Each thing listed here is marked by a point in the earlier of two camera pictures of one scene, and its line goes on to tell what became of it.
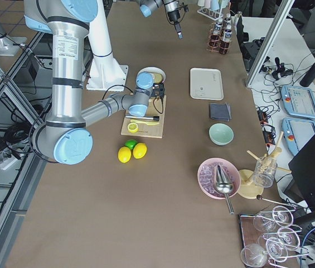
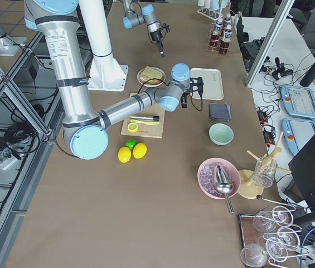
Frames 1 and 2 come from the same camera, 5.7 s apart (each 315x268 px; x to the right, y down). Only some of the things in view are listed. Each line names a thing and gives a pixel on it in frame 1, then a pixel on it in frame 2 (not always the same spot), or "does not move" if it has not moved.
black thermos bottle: (313, 72) does not move
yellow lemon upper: (139, 150) does not move
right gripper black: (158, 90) to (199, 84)
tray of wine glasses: (270, 235) does not move
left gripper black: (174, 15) to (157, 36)
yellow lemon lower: (124, 154) does not move
